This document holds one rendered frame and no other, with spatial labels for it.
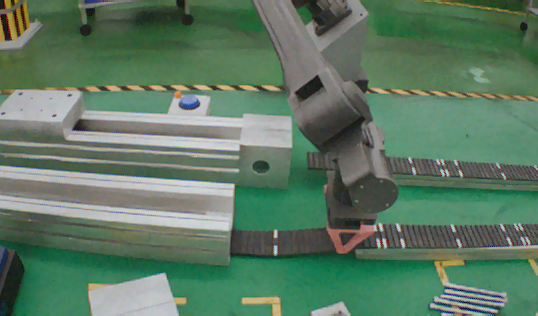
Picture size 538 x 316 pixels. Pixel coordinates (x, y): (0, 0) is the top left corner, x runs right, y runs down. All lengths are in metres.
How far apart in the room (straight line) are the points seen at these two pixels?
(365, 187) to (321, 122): 0.09
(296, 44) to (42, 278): 0.51
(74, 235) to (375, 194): 0.46
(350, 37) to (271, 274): 0.69
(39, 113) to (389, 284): 0.68
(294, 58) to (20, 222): 0.49
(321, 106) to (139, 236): 0.33
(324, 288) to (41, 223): 0.44
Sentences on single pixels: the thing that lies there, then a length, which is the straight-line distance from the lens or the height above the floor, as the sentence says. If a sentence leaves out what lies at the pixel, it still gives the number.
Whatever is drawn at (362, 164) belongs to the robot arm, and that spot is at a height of 1.02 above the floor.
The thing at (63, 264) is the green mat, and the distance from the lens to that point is 0.74.
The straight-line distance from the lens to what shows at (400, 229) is 0.75.
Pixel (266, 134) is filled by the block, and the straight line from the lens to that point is 0.80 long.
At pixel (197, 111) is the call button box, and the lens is 0.93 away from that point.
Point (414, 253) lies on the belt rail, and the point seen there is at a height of 0.79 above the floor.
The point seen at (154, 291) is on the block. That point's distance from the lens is 0.56.
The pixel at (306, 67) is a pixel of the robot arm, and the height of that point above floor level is 1.08.
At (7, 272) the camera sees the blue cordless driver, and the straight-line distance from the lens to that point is 0.70.
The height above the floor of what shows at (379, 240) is 0.81.
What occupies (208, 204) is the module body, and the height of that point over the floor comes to 0.84.
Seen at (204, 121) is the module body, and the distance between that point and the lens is 0.85.
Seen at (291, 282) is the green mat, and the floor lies 0.78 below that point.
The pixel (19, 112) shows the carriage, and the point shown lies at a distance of 0.90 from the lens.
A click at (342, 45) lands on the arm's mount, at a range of 1.17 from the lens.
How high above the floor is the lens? 1.32
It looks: 36 degrees down
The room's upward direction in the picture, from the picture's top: 4 degrees clockwise
